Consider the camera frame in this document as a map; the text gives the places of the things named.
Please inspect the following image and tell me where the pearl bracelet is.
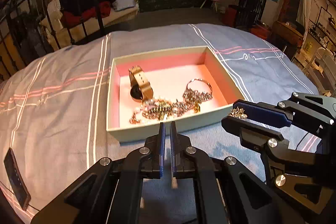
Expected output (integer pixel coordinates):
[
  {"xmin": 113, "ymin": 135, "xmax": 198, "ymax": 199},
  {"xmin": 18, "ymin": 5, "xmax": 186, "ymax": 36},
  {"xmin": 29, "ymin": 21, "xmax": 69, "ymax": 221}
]
[{"xmin": 133, "ymin": 98, "xmax": 180, "ymax": 119}]

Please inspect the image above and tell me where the gold chain necklace pile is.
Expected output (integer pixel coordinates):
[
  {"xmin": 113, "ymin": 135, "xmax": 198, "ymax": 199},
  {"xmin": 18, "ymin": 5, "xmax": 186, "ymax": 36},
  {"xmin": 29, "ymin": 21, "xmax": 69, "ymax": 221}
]
[{"xmin": 129, "ymin": 88, "xmax": 214, "ymax": 125}]

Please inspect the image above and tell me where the light blue pillow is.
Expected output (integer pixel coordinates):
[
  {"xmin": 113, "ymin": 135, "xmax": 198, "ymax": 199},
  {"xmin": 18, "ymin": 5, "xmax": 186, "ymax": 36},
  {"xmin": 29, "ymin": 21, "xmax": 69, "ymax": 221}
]
[{"xmin": 113, "ymin": 0, "xmax": 135, "ymax": 11}]

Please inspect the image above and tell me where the thin rose gold bangle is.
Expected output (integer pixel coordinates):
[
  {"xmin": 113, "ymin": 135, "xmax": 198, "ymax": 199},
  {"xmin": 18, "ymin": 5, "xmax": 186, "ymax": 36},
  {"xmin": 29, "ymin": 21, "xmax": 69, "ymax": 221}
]
[{"xmin": 186, "ymin": 78, "xmax": 213, "ymax": 95}]

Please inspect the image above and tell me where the white box pink interior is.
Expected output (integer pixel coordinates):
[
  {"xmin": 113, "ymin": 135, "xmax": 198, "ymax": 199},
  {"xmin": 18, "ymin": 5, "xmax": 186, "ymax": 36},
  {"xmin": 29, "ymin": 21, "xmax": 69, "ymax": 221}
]
[{"xmin": 106, "ymin": 46, "xmax": 244, "ymax": 143}]

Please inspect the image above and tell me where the black smartphone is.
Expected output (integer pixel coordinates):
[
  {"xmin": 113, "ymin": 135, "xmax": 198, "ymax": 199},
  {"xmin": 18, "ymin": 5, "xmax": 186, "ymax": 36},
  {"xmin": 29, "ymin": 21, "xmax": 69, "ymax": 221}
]
[{"xmin": 3, "ymin": 148, "xmax": 31, "ymax": 211}]

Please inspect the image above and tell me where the black cable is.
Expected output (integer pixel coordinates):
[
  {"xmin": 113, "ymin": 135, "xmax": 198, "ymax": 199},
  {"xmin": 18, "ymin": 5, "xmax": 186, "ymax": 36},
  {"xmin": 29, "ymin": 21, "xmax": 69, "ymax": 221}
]
[{"xmin": 295, "ymin": 131, "xmax": 309, "ymax": 151}]

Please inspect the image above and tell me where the grey striped bed cover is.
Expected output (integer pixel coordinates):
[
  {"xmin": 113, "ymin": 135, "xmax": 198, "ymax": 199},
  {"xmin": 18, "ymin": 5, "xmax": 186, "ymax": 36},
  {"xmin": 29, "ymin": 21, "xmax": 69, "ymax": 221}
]
[{"xmin": 1, "ymin": 24, "xmax": 318, "ymax": 223}]

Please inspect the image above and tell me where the pile of clothes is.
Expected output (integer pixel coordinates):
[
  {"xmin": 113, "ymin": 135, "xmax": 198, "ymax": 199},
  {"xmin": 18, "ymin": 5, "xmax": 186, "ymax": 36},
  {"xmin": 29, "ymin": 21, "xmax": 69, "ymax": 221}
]
[{"xmin": 60, "ymin": 0, "xmax": 116, "ymax": 28}]

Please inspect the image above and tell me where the watch with tan strap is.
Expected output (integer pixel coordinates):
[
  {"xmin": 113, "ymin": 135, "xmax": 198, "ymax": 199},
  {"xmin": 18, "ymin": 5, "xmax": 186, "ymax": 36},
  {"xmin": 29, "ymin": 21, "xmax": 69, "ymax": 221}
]
[{"xmin": 129, "ymin": 66, "xmax": 154, "ymax": 102}]

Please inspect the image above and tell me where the small gold charm cluster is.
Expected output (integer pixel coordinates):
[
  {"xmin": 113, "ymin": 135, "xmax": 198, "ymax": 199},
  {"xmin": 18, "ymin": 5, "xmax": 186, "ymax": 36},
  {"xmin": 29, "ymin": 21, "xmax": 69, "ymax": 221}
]
[{"xmin": 228, "ymin": 107, "xmax": 247, "ymax": 119}]

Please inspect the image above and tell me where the black iron bed frame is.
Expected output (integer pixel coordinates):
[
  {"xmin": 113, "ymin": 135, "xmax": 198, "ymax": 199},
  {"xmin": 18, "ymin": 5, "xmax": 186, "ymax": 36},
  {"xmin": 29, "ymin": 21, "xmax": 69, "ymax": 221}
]
[{"xmin": 1, "ymin": 0, "xmax": 105, "ymax": 67}]

